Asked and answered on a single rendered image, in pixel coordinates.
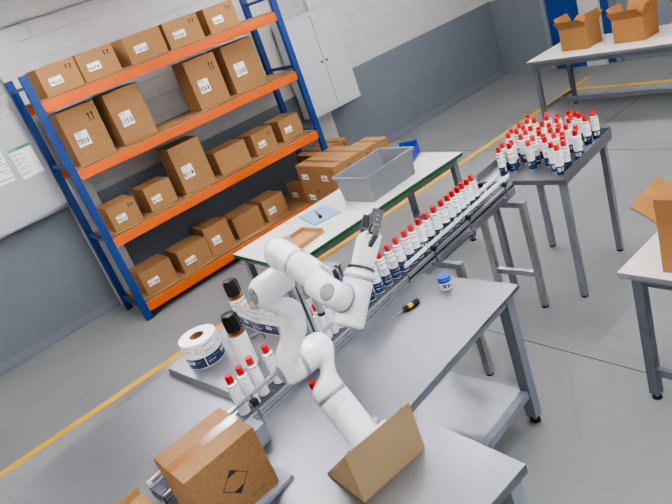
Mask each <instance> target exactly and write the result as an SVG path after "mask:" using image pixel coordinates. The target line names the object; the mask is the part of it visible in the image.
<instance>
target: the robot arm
mask: <svg viewBox="0 0 672 504"><path fill-rule="evenodd" d="M383 213H384V211H383V210H380V209H376V208H373V209H372V212H371V216H370V215H366V214H363V217H362V221H361V226H360V231H359V235H358V236H357V239H356V242H355V247H354V251H353V257H352V263H351V264H348V266H347V267H348V268H345V271H344V276H343V280H342V282H341V281H339V280H337V279H336V278H334V276H333V272H332V271H331V269H330V268H329V267H328V266H327V265H325V264H324V263H322V262H321V261H319V260H318V259H316V258H315V257H313V256H312V255H310V254H309V253H307V252H306V251H304V250H302V249H301V248H299V247H298V246H296V245H295V244H293V243H291V242H290V241H288V240H286V239H283V238H273V239H270V240H269V241H268V242H267V243H266V245H265V248H264V258H265V260H266V262H267V264H268V265H269V266H270V268H269V269H267V270H266V271H264V272H263V273H261V274H260V275H258V276H257V277H256V278H254V279H253V280H252V281H251V283H250V285H249V289H248V293H249V297H250V299H251V301H252V302H253V303H254V304H255V305H256V306H257V307H259V308H260V309H262V310H265V311H268V312H272V313H274V315H275V318H276V321H277V324H278V327H279V330H280V339H279V343H278V347H277V351H276V356H275V371H276V373H277V375H278V377H279V378H280V379H281V381H282V382H284V383H286V384H295V383H298V382H300V381H301V380H303V379H304V378H305V377H307V376H308V375H309V374H311V373H312V372H313V371H315V370H316V369H318V368H319V369H320V377H319V379H318V380H317V382H316V384H315V385H314V387H313V390H312V396H313V398H314V399H315V401H316V402H317V404H318V405H319V406H320V407H321V409H322V410H323V411H324V413H325V414H326V415H327V416H328V418H329V419H330V420H331V421H332V423H333V424H334V425H335V427H336V428H337V429H338V430H339V432H340V433H341V434H342V436H343V437H344V438H345V439H346V441H347V442H348V443H349V445H350V446H351V448H350V449H349V450H347V451H346V452H345V453H344V455H346V454H348V452H349V451H351V450H352V449H353V448H355V447H356V446H357V445H358V444H359V443H361V442H362V441H363V440H364V439H365V438H367V437H368V436H369V435H370V434H371V433H372V432H374V431H375V430H376V429H377V428H378V427H380V426H381V425H382V424H383V423H384V422H386V421H387V420H386V419H384V420H383V421H381V422H380V423H379V424H378V423H377V422H379V418H378V417H377V416H376V415H374V417H371V416H370V415H369V414H368V412H367V411H366V410H365V409H364V407H363V406H362V405H361V404H360V402H359V401H358V400H357V399H356V397H355V396H354V395H353V394H352V392H351V391H350V390H349V389H348V387H347V386H346V385H345V384H344V382H343V381H342V380H341V379H340V377H339V376H338V374H337V372H336V368H335V361H334V345H333V342H332V340H331V339H330V338H329V336H327V335H326V334H324V333H321V332H314V333H312V334H310V335H308V336H306V337H305V335H306V331H307V323H306V318H305V314H304V310H303V307H302V306H301V304H300V303H299V302H298V301H297V300H295V299H293V298H289V297H283V296H284V294H286V293H287V292H289V291H290V290H292V289H293V288H295V287H296V286H298V285H299V284H301V285H302V286H304V291H305V293H306V294H307V295H308V296H310V297H311V298H312V299H314V300H315V301H317V302H319V303H320V304H322V305H323V306H325V307H327V308H330V309H333V310H335V316H334V321H333V322H334V323H335V324H336V325H338V326H341V327H345V328H349V329H355V330H362V329H364V325H365V320H366V316H367V311H368V306H369V302H370V297H371V292H372V288H373V283H374V279H375V274H374V271H375V270H374V269H373V267H374V264H375V261H376V258H377V254H378V250H379V247H380V243H381V239H382V235H381V234H379V231H380V227H381V222H382V218H383ZM371 229H372V230H371ZM372 234H373V235H372ZM377 424H378V425H377Z"/></svg>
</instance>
